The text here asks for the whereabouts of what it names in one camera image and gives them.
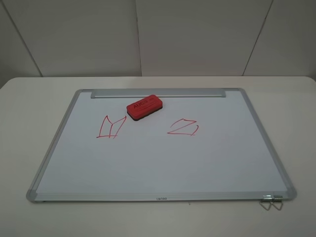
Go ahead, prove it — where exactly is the red whiteboard eraser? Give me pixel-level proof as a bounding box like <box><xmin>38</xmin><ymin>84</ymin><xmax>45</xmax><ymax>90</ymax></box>
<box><xmin>126</xmin><ymin>95</ymin><xmax>163</xmax><ymax>121</ymax></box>

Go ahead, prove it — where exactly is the silver framed whiteboard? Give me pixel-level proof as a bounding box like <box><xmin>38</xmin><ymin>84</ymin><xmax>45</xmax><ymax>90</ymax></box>
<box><xmin>26</xmin><ymin>88</ymin><xmax>297</xmax><ymax>202</ymax></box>

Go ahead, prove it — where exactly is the silver marker tray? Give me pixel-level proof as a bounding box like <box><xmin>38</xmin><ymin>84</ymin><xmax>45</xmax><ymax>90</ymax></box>
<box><xmin>91</xmin><ymin>88</ymin><xmax>226</xmax><ymax>99</ymax></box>

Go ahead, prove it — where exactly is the left metal hanging clip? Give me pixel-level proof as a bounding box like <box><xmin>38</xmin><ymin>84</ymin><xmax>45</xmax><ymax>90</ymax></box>
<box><xmin>259</xmin><ymin>195</ymin><xmax>272</xmax><ymax>211</ymax></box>

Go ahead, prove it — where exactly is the metal hanging clip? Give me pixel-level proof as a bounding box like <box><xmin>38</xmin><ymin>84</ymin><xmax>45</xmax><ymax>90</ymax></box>
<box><xmin>259</xmin><ymin>195</ymin><xmax>272</xmax><ymax>211</ymax></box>
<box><xmin>270</xmin><ymin>195</ymin><xmax>283</xmax><ymax>211</ymax></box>

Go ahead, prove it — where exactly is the right metal hanging clip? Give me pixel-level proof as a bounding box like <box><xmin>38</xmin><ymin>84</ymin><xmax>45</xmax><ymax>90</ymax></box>
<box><xmin>270</xmin><ymin>195</ymin><xmax>283</xmax><ymax>211</ymax></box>

